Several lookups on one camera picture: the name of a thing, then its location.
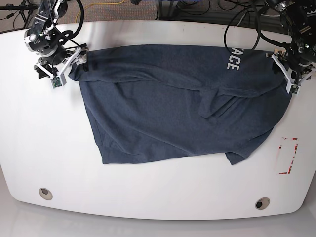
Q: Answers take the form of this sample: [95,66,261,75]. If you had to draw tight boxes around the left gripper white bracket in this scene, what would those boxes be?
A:
[266,49,316,87]

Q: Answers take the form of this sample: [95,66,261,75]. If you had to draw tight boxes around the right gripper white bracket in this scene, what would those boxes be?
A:
[34,44,89,86]

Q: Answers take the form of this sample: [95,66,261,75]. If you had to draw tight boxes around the dark blue T-shirt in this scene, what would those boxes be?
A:
[69,45,292,165]

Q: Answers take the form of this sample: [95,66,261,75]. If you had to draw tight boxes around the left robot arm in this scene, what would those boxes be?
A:
[261,0,316,94]

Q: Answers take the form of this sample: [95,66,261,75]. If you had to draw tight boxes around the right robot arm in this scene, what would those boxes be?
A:
[24,0,88,89]

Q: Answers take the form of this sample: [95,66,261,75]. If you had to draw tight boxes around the red tape rectangle marking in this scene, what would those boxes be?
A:
[275,137,299,175]

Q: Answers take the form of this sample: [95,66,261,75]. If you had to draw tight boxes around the black tripod stand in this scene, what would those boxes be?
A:
[0,0,39,29]

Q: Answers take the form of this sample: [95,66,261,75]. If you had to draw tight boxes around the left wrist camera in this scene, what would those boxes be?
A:
[286,84,301,94]

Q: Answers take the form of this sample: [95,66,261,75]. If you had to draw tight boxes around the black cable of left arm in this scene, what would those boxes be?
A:
[223,0,292,51]

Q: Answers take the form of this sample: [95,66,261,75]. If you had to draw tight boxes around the yellow cable on floor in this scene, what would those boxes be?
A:
[75,0,125,23]

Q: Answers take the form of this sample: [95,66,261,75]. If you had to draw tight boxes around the left table cable grommet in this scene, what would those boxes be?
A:
[39,188,53,200]

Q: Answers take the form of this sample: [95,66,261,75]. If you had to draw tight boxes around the table cable grommet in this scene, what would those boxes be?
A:
[39,188,53,200]
[255,197,270,210]

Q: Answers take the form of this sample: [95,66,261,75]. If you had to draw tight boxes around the right table cable grommet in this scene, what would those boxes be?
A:
[255,197,270,210]

